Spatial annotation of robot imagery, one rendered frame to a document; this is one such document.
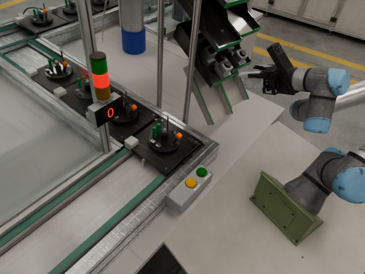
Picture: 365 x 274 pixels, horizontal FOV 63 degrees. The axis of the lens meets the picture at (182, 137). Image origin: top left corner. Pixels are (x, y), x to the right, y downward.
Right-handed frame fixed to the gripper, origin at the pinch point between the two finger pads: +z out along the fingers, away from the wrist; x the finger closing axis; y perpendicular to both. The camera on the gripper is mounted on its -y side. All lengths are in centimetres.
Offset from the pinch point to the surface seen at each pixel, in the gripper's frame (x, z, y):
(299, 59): 264, 142, 78
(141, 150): -38, 29, 24
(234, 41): 4.5, 8.8, -9.3
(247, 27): 17.2, 12.3, -11.9
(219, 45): -3.2, 9.3, -10.0
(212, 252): -41, -9, 54
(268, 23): 317, 224, 40
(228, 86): 15.7, 27.0, 14.9
